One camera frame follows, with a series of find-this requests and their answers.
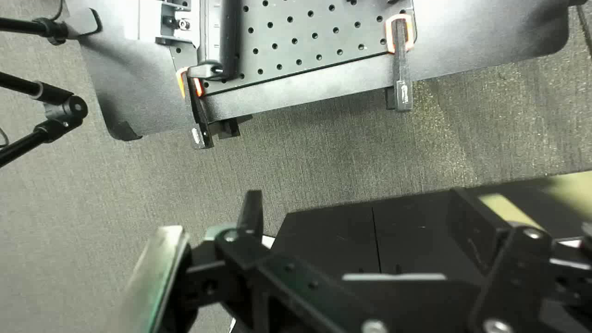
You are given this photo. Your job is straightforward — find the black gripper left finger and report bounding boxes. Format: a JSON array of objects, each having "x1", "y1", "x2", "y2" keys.
[{"x1": 184, "y1": 189, "x2": 397, "y2": 333}]

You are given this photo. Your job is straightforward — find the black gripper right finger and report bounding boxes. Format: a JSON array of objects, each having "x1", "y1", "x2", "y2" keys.
[{"x1": 450, "y1": 187, "x2": 592, "y2": 333}]

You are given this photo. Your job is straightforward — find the black cabinet with granite counter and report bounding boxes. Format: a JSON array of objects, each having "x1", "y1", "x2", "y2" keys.
[{"x1": 271, "y1": 170, "x2": 592, "y2": 333}]

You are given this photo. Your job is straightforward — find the greenish metal plate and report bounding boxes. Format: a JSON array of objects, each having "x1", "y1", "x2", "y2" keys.
[{"x1": 117, "y1": 224, "x2": 193, "y2": 333}]

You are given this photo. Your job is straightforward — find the perforated metal breadboard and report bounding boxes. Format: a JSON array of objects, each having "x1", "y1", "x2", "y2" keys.
[{"x1": 138, "y1": 0, "x2": 423, "y2": 122}]

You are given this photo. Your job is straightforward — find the grey perforated metal board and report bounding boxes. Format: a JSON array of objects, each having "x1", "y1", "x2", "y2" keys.
[{"x1": 64, "y1": 0, "x2": 572, "y2": 143}]

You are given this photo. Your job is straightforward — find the aluminium extrusion mount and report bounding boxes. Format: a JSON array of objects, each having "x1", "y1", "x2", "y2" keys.
[{"x1": 195, "y1": 0, "x2": 245, "y2": 83}]

